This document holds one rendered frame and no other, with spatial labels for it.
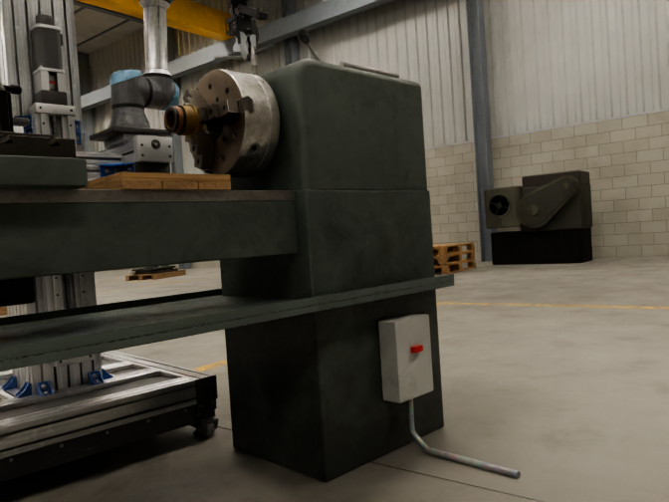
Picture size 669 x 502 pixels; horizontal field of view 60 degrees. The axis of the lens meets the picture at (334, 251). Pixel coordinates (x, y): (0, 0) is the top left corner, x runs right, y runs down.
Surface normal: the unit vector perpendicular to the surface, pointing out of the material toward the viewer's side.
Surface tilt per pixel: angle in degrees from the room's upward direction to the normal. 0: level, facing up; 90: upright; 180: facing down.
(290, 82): 90
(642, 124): 90
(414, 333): 90
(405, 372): 90
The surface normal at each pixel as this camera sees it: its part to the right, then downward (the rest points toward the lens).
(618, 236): -0.62, 0.07
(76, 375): 0.69, -0.03
